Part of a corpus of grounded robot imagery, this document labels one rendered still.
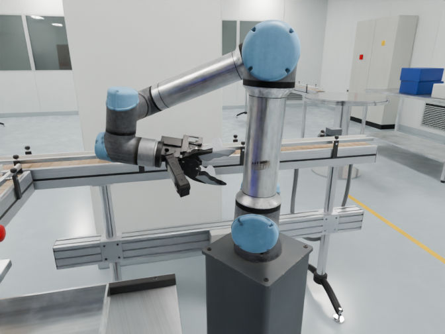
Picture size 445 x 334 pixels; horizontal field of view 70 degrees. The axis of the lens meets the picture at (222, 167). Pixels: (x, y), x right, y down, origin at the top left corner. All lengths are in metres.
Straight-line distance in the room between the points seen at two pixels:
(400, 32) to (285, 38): 6.31
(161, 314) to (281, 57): 0.56
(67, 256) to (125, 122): 0.98
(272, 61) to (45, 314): 0.67
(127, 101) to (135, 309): 0.46
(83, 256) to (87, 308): 0.93
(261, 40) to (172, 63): 1.33
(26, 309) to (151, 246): 0.92
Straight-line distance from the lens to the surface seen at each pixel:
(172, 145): 0.86
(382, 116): 6.98
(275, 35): 0.68
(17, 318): 0.80
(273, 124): 0.72
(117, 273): 1.74
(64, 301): 0.78
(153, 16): 1.98
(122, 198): 2.16
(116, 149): 0.84
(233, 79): 0.86
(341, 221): 1.91
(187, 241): 1.64
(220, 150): 0.78
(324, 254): 1.99
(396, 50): 6.94
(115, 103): 0.81
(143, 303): 0.74
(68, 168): 1.47
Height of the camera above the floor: 1.37
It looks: 19 degrees down
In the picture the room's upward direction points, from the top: straight up
